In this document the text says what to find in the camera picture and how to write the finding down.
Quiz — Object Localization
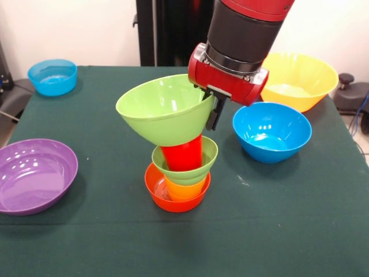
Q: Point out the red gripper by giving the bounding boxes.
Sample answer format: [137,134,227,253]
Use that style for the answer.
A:
[187,43,270,132]

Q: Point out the small green ribbed bowl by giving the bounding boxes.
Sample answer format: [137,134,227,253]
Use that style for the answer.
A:
[151,136,219,186]

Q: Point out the large green plastic bowl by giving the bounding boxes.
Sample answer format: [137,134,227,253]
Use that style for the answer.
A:
[115,73,217,147]

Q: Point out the red plastic cup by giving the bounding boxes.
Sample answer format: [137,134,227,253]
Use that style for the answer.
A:
[160,134,204,172]

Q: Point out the orange plastic cup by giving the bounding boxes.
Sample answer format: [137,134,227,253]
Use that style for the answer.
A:
[163,175,208,202]

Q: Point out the orange plastic bowl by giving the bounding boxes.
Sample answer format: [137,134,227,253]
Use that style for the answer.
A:
[144,162,212,214]

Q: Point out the small blue plastic bowl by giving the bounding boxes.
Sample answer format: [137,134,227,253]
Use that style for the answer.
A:
[27,59,78,97]

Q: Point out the purple plastic bowl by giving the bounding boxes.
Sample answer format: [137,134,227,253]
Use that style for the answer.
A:
[0,138,79,216]

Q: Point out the large blue plastic bowl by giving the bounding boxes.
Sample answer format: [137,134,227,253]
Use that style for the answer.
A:
[232,102,313,164]

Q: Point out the yellow plastic bowl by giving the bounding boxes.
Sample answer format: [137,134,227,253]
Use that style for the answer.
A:
[260,52,340,113]

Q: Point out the dark green tablecloth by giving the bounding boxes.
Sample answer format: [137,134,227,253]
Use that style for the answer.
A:
[0,65,369,277]

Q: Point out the grey base with black knob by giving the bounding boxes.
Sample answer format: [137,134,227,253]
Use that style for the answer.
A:
[334,73,369,116]

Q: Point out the grey machine base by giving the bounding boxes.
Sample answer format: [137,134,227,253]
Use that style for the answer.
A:
[0,77,37,122]

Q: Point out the black equipment rack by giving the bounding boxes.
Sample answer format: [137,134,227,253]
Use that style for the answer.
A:
[0,40,15,98]

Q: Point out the blue cable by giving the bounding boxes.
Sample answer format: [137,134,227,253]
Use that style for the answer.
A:
[349,91,369,137]

